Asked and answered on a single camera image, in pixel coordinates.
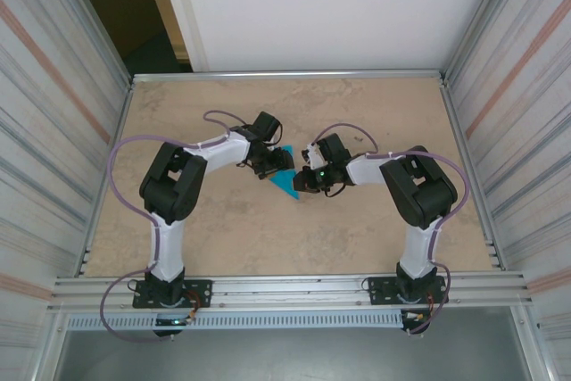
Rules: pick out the turquoise cloth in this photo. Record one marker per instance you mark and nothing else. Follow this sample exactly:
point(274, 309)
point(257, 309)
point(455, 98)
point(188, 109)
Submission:
point(285, 182)

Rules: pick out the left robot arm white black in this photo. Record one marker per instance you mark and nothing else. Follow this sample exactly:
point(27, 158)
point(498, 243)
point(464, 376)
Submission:
point(171, 184)

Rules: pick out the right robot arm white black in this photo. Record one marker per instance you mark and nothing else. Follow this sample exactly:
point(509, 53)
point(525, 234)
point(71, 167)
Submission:
point(421, 189)

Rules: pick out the small circuit board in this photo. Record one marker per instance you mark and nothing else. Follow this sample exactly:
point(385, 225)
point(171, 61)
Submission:
point(171, 321)
point(412, 316)

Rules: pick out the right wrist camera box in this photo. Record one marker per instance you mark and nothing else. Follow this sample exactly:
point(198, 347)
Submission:
point(332, 146)

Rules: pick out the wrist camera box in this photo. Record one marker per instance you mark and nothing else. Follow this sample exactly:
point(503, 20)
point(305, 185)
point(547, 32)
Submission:
point(332, 146)
point(267, 124)

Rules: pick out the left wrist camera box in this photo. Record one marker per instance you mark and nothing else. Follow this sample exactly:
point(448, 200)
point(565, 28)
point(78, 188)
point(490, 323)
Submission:
point(267, 124)

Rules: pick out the aluminium table end rail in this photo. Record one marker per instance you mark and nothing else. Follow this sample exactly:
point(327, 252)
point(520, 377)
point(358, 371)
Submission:
point(290, 76)

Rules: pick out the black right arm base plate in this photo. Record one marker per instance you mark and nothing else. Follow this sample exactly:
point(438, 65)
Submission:
point(379, 289)

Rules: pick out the aluminium table side rail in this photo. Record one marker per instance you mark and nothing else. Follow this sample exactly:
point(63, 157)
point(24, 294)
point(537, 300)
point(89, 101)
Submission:
point(124, 109)
point(449, 109)

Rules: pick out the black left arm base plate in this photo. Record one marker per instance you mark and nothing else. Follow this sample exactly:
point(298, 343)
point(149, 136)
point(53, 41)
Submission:
point(201, 292)

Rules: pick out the cream door frame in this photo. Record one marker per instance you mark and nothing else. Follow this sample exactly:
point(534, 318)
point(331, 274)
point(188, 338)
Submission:
point(171, 19)

